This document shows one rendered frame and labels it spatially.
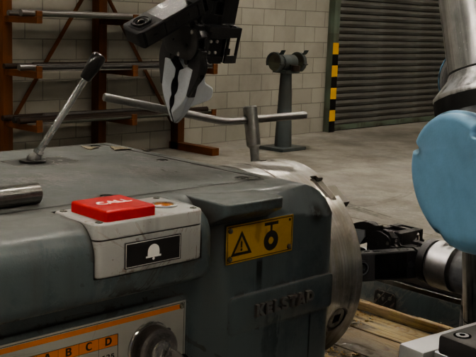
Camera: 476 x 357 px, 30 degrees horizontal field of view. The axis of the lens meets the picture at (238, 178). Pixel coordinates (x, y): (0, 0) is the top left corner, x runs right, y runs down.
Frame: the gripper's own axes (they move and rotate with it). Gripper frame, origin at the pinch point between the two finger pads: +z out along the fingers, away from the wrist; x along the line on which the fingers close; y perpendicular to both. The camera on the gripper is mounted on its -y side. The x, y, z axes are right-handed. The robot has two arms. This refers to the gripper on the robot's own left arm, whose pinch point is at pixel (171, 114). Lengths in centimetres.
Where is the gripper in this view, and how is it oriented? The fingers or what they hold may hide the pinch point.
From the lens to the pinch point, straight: 129.3
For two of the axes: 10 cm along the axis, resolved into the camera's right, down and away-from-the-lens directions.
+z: -1.9, 9.2, 3.4
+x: -6.6, -3.8, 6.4
